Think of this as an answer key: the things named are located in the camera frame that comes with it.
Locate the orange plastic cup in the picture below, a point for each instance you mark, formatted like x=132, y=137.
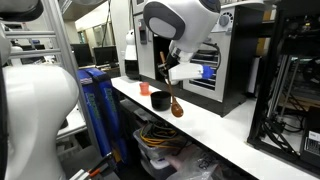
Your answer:
x=144, y=87

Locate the pink soft object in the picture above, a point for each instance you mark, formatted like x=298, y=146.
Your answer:
x=180, y=158

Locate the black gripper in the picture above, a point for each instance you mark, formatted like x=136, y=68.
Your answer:
x=171, y=61

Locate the black computer monitor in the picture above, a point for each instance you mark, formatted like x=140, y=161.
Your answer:
x=81, y=55
x=106, y=55

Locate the white bowl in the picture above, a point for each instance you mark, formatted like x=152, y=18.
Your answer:
x=174, y=82

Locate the clear plastic bag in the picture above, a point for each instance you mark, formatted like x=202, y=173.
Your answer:
x=196, y=168

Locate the black metal frame machine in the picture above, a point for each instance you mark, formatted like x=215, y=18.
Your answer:
x=293, y=100

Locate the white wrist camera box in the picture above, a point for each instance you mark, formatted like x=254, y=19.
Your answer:
x=186, y=71

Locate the wooden spoon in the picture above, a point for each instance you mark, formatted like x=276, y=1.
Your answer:
x=176, y=108

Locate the aluminium frame post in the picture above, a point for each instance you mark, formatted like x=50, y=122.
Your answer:
x=63, y=50

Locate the plastic bin with white lid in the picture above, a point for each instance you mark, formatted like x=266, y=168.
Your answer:
x=156, y=168

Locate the white side table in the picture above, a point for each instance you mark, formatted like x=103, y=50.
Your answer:
x=75, y=123

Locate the white and black appliance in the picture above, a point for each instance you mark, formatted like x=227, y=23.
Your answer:
x=131, y=56

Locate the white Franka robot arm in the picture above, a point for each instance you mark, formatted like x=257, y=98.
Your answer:
x=33, y=116

